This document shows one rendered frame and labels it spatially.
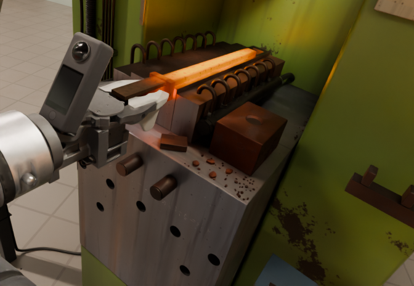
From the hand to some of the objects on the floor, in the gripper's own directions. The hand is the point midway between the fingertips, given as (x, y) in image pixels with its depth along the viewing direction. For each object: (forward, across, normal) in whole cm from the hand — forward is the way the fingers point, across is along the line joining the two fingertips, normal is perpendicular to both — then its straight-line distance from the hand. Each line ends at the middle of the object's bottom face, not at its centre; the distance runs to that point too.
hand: (153, 87), depth 48 cm
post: (-5, -58, -100) cm, 116 cm away
